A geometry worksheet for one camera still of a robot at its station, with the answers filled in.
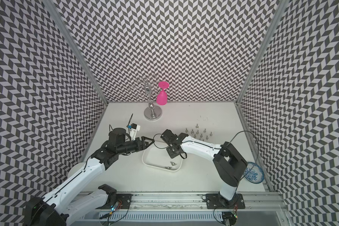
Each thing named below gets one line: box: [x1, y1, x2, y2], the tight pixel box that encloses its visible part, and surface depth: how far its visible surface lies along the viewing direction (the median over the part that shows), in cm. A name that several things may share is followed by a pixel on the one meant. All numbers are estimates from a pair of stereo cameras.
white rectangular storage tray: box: [141, 147, 184, 172], surface depth 86 cm
